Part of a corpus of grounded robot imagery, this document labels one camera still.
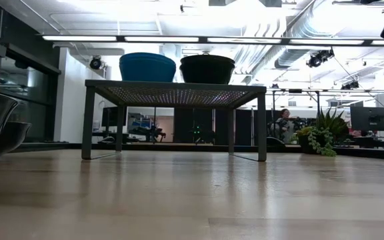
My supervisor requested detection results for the black computer monitor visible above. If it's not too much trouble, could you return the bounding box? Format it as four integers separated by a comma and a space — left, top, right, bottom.
101, 106, 129, 128
350, 106, 384, 132

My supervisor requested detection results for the spiky green potted plant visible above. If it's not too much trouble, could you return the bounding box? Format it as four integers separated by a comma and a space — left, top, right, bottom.
315, 108, 349, 141

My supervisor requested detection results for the trailing green potted plant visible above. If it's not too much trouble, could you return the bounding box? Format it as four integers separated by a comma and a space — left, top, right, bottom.
297, 125, 338, 157

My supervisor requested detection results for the person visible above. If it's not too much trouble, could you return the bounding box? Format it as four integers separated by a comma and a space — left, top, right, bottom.
273, 108, 301, 145

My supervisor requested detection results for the long ceiling light fixture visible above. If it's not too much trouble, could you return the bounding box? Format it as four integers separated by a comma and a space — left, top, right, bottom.
40, 33, 384, 47

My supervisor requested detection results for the grey perforated metal rack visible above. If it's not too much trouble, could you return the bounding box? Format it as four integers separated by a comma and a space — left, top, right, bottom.
81, 79, 268, 163

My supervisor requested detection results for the black ceiling-mounted camera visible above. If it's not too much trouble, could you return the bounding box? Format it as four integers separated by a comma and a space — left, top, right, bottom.
307, 49, 335, 69
89, 55, 103, 71
341, 81, 360, 91

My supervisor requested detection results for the silver ventilation duct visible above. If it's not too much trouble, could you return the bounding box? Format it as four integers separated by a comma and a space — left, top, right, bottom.
231, 0, 338, 69

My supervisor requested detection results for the black aluminium table frame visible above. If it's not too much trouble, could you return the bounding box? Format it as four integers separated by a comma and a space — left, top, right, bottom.
11, 141, 384, 161

